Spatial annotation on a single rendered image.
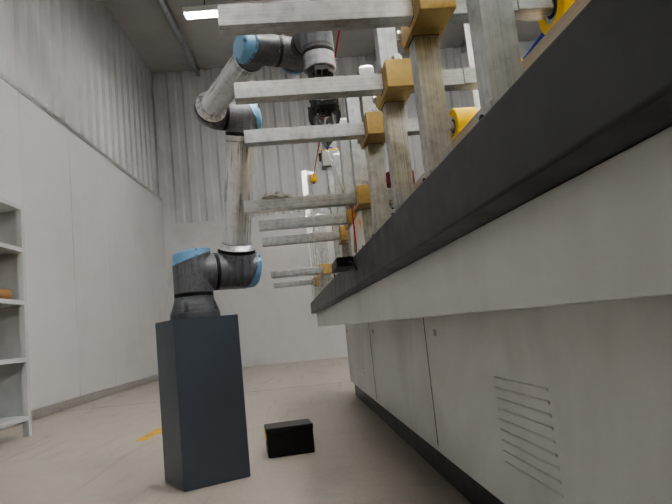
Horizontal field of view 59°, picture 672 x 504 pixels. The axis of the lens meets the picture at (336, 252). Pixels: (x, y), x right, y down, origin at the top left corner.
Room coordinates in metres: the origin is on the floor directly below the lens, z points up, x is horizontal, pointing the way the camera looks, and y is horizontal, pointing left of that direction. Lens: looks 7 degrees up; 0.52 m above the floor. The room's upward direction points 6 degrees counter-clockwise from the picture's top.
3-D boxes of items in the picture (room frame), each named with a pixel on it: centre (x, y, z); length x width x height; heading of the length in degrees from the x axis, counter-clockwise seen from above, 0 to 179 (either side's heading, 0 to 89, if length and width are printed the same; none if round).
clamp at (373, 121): (1.30, -0.11, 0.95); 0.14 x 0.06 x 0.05; 6
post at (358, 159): (1.57, -0.09, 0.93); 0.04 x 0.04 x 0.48; 6
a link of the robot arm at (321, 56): (1.57, -0.01, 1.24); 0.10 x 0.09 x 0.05; 95
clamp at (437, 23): (0.80, -0.16, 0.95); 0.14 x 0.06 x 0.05; 6
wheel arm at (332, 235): (2.02, 0.03, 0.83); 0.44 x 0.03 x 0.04; 96
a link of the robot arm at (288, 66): (1.67, 0.06, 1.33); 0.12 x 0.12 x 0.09; 27
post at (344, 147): (1.82, -0.06, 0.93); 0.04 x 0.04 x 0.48; 6
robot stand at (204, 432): (2.30, 0.57, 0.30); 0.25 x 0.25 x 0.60; 32
